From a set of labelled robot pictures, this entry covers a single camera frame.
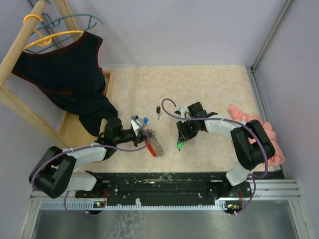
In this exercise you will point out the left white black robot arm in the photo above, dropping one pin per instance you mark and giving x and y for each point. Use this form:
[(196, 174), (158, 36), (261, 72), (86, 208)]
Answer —
[(54, 174)]

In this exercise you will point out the yellow plastic hanger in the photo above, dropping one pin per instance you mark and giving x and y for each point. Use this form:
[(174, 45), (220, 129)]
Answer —
[(45, 40)]

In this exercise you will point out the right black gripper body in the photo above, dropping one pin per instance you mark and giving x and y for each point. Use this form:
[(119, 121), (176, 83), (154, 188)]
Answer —
[(190, 125)]

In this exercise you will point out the pink cloth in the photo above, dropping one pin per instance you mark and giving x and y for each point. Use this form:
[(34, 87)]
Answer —
[(239, 115)]

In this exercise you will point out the blue tag key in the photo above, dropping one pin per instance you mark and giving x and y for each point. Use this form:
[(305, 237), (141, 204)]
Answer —
[(145, 121)]

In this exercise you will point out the teal plastic hanger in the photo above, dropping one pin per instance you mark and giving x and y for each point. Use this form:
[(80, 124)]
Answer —
[(51, 26)]

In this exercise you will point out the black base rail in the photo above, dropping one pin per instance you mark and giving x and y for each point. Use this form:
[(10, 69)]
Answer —
[(183, 190)]

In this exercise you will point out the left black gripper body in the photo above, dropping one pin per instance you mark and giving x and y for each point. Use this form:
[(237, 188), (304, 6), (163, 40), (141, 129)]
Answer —
[(136, 140)]

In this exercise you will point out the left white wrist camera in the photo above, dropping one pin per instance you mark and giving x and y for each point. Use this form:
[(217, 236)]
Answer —
[(137, 124)]

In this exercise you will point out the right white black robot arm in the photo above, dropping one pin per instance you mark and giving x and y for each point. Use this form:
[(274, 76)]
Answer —
[(251, 143)]

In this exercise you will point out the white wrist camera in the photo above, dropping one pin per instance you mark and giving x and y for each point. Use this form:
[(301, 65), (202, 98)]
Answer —
[(137, 124), (182, 112)]

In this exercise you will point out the dark navy vest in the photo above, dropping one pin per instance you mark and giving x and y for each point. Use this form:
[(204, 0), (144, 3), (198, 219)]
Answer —
[(72, 79)]

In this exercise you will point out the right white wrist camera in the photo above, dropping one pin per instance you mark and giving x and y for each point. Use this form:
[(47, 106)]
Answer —
[(182, 112)]

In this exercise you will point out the aluminium frame post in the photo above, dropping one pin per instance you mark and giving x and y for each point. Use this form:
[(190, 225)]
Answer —
[(271, 36)]

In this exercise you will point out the wooden tray frame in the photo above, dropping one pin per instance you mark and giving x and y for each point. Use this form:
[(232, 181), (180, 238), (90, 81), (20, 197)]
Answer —
[(71, 129)]

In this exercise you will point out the black tag key upper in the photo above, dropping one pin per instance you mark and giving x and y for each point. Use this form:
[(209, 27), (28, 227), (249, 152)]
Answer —
[(159, 112)]

